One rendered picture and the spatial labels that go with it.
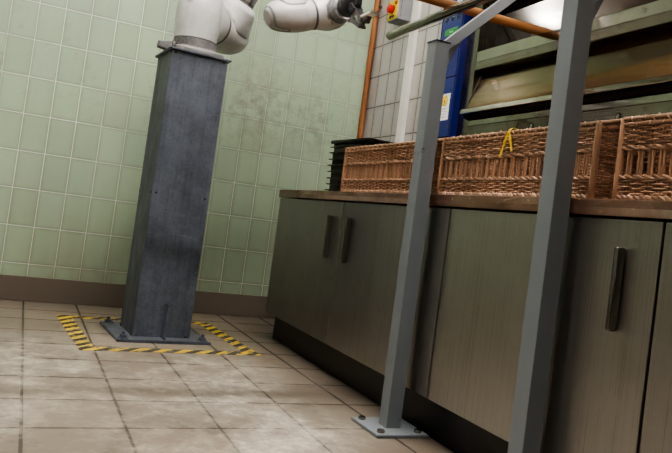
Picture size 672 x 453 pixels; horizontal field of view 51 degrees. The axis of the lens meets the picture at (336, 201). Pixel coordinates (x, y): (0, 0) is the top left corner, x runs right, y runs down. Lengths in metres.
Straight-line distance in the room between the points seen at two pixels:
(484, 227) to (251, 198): 1.83
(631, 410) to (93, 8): 2.59
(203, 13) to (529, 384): 1.76
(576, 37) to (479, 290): 0.56
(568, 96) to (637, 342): 0.44
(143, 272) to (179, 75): 0.68
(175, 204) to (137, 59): 0.89
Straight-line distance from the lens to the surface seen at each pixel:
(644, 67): 2.07
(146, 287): 2.48
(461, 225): 1.62
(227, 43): 2.74
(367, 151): 2.21
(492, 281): 1.51
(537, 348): 1.32
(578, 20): 1.37
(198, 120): 2.50
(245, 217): 3.22
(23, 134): 3.09
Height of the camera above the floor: 0.48
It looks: 2 degrees up
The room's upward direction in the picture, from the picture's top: 8 degrees clockwise
